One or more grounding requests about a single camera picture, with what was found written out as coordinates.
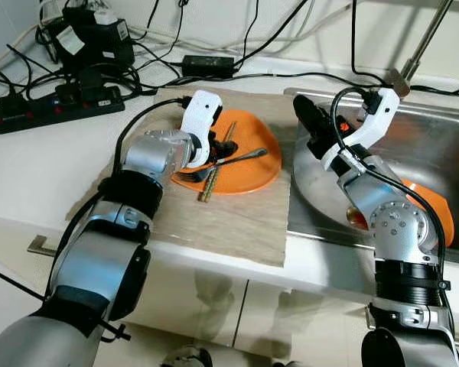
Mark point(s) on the orange plastic bowl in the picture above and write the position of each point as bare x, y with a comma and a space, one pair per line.
444, 214

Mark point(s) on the glossy white base cabinet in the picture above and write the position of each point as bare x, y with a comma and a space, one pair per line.
252, 306

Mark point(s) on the slim black power adapter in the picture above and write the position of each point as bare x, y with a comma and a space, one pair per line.
209, 66

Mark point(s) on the orange plastic plate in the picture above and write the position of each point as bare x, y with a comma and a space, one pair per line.
252, 172

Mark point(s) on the black power strip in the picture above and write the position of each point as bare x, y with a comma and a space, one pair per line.
53, 113

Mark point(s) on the brown bamboo chopstick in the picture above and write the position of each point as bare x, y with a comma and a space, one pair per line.
206, 191
209, 191

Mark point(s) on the black charger box white label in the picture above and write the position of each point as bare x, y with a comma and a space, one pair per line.
96, 38

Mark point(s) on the beige woven placemat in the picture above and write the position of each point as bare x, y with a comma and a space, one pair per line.
237, 222

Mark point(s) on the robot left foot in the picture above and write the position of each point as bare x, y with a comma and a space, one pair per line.
187, 358

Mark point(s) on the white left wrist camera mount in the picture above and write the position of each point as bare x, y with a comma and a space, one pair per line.
201, 122

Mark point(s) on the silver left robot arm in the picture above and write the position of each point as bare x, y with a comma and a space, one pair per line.
99, 252

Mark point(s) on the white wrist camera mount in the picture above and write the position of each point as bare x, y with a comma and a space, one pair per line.
367, 122
201, 122

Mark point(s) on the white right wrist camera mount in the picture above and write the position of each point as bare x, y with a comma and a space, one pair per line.
367, 122

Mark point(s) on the stainless steel sink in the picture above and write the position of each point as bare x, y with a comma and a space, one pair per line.
428, 145

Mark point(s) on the slim steel faucet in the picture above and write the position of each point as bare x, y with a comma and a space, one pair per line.
421, 42

